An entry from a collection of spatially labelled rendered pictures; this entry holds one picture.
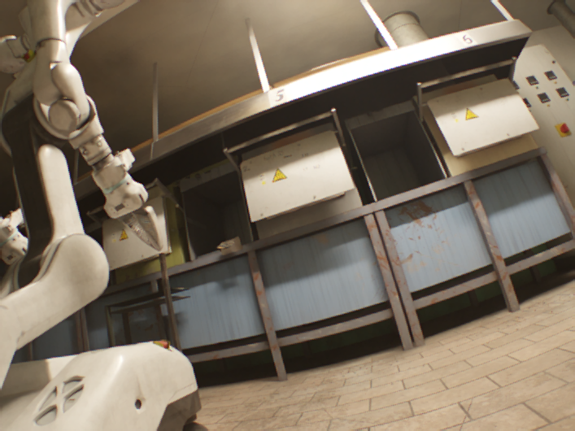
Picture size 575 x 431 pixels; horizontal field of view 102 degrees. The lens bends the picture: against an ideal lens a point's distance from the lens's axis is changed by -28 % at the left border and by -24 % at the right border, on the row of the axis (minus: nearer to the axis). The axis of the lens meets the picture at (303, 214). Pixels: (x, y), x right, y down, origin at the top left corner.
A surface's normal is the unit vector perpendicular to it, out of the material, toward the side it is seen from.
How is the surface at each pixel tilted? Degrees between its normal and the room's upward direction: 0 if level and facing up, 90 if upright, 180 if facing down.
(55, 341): 90
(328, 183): 90
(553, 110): 90
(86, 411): 55
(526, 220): 90
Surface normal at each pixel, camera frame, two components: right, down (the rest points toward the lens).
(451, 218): -0.22, -0.26
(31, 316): 0.96, -0.24
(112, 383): 0.66, -0.70
